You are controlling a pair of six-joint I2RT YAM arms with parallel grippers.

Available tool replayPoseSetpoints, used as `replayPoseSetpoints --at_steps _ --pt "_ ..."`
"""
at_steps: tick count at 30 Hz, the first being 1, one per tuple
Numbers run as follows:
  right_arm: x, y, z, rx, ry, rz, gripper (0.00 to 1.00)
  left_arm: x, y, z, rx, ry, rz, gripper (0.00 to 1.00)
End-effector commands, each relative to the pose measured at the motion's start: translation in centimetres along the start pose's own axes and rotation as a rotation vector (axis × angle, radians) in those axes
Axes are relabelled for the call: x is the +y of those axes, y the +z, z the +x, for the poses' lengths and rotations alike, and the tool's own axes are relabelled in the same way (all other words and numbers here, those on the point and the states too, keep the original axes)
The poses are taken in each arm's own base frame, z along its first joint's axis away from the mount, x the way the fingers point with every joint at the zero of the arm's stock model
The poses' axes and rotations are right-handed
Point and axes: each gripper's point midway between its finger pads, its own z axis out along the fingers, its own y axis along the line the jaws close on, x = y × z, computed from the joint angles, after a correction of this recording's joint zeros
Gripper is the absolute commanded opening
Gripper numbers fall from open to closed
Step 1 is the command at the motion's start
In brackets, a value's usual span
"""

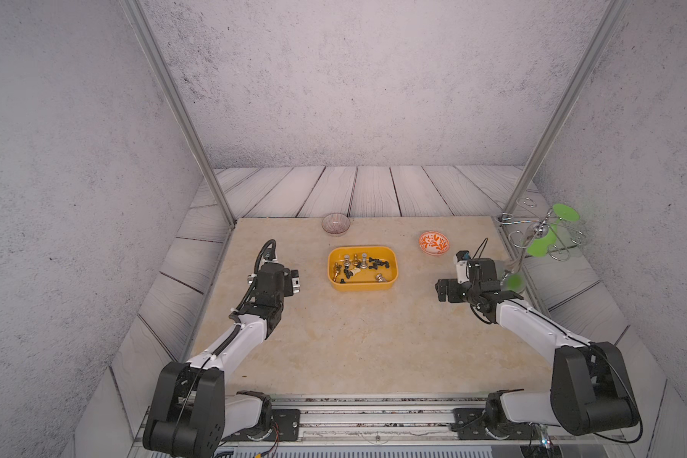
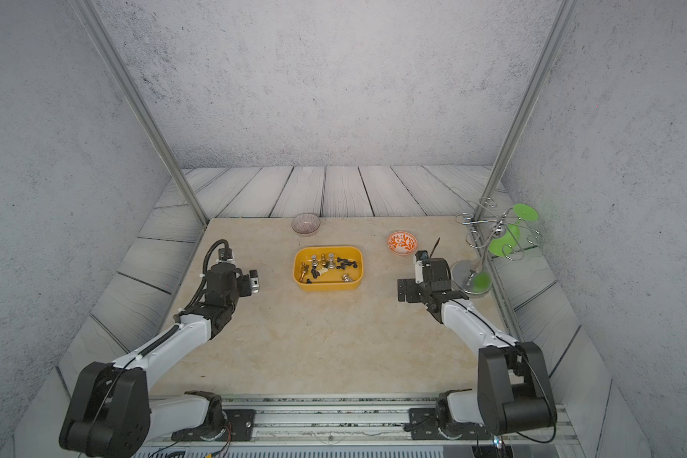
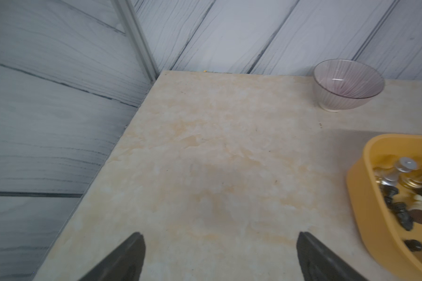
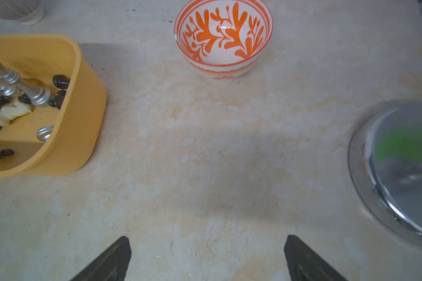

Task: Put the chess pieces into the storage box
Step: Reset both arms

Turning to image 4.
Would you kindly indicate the striped glass bowl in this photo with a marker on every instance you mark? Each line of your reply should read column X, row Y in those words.
column 27, row 12

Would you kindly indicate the metal cup tree stand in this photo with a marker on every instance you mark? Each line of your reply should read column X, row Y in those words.
column 385, row 165

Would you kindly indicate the cream knight chess piece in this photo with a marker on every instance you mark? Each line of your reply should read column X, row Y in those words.
column 10, row 112

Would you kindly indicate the yellow plastic storage box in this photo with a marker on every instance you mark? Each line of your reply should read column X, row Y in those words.
column 76, row 124

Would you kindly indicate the silver rook chess piece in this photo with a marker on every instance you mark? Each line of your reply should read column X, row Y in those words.
column 44, row 133

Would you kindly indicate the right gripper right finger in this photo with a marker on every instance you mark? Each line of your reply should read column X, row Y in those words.
column 306, row 265

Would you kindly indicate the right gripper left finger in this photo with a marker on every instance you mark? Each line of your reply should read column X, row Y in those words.
column 110, row 265

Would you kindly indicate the orange patterned bowl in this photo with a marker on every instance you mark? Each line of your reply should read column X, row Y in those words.
column 223, row 39

